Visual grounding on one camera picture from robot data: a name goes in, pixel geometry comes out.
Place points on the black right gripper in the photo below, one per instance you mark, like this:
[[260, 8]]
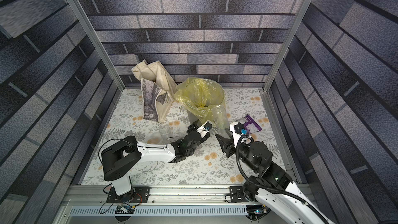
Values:
[[230, 144]]

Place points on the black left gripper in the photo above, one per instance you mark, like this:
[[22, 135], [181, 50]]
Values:
[[193, 127]]

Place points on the small clear bean jar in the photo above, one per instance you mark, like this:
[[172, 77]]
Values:
[[164, 131]]

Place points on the yellow plastic trash bag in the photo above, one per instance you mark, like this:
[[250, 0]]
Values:
[[199, 96]]

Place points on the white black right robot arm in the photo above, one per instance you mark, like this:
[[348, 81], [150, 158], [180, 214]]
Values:
[[269, 184]]

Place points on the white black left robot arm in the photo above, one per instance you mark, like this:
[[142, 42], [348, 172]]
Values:
[[118, 159]]

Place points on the purple packet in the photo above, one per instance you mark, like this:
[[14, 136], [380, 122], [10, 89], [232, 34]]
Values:
[[250, 124]]

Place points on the beige printed tote bag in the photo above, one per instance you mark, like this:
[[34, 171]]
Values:
[[158, 89]]

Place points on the green circuit board right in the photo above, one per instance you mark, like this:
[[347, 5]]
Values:
[[256, 212]]

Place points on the green circuit board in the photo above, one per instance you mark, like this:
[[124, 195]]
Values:
[[256, 212], [121, 209]]

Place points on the green circuit board left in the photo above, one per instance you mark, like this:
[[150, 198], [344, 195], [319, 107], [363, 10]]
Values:
[[121, 209]]

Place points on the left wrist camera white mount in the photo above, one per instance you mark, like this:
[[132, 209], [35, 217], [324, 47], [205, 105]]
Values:
[[204, 131]]

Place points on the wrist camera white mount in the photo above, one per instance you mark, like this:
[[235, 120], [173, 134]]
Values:
[[204, 131], [238, 131]]

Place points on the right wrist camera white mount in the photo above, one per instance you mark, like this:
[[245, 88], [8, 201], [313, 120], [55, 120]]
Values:
[[238, 131]]

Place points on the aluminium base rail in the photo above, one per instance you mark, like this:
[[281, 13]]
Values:
[[163, 200]]

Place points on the aluminium frame post left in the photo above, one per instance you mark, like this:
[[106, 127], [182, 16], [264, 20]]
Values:
[[88, 28]]

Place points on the aluminium frame post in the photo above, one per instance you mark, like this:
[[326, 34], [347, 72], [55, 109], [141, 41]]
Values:
[[88, 28], [286, 44]]

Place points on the aluminium frame post right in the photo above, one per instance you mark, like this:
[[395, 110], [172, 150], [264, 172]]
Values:
[[286, 44]]

